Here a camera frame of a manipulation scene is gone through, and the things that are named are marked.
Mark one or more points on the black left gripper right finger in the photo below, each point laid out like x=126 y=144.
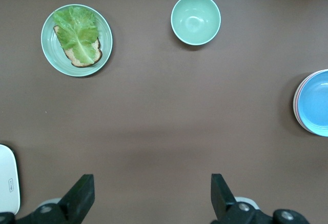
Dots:
x=223 y=201

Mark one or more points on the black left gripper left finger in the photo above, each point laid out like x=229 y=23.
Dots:
x=77 y=198

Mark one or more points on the blue plate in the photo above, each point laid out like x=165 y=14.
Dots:
x=316 y=103

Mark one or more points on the white toaster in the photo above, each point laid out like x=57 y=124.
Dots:
x=7 y=178

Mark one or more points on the brown table mat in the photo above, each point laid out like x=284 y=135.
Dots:
x=153 y=106

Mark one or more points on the beige plate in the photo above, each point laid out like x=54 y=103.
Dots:
x=294 y=103

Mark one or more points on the bread slice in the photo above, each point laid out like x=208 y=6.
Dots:
x=95 y=52

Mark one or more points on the green plate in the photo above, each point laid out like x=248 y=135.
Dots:
x=48 y=47

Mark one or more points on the green lettuce leaf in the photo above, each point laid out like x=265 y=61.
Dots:
x=77 y=29

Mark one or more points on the green bowl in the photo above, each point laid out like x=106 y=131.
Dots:
x=196 y=19

